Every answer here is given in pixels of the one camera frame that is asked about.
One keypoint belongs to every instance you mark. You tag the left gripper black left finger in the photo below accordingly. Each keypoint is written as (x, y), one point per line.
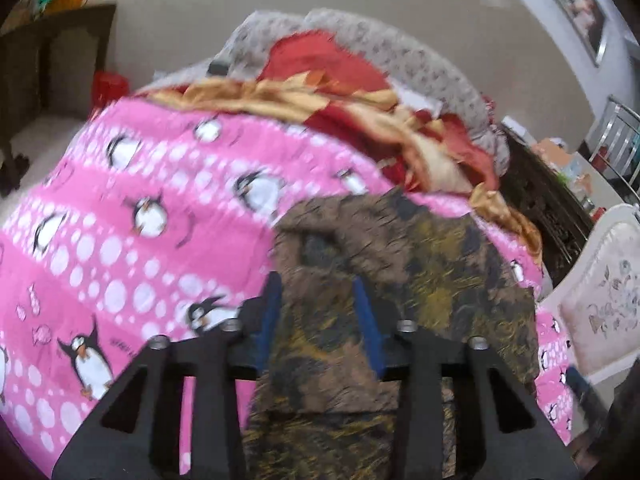
(134, 430)

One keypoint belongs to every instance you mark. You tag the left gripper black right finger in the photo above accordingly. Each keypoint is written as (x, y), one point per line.
(499, 431)

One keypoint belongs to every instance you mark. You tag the brown batik patterned cloth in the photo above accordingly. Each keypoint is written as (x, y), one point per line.
(319, 411)

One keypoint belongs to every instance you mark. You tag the white upholstered chair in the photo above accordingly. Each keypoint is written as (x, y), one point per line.
(597, 303)

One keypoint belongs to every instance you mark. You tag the dark carved wooden cabinet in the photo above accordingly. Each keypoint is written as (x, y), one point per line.
(537, 192)

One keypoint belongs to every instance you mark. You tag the white pillow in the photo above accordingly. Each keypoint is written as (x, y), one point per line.
(417, 101)

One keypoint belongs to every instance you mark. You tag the red plastic stool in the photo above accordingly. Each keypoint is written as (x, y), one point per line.
(107, 87)

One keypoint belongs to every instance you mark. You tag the grey floral pillow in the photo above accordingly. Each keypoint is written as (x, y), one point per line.
(407, 60)

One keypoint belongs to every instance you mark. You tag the dark wooden side table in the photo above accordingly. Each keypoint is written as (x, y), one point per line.
(26, 72)

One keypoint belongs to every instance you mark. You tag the red and gold blanket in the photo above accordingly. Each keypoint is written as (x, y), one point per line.
(309, 80)

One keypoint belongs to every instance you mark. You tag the framed wall picture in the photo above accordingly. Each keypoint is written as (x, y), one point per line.
(590, 23)

